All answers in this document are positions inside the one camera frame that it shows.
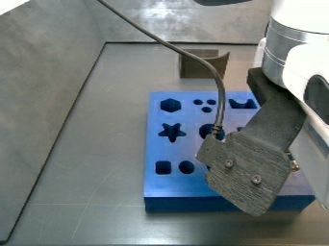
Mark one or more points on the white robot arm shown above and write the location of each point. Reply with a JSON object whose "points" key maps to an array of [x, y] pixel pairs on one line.
{"points": [[295, 56]]}

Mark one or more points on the blue foam shape board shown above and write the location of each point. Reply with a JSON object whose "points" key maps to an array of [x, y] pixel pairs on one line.
{"points": [[181, 117]]}

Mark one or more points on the black curved holder stand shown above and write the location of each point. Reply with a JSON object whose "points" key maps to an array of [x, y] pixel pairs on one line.
{"points": [[193, 70]]}

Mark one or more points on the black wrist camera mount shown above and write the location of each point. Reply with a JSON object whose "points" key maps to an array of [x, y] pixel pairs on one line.
{"points": [[249, 162]]}

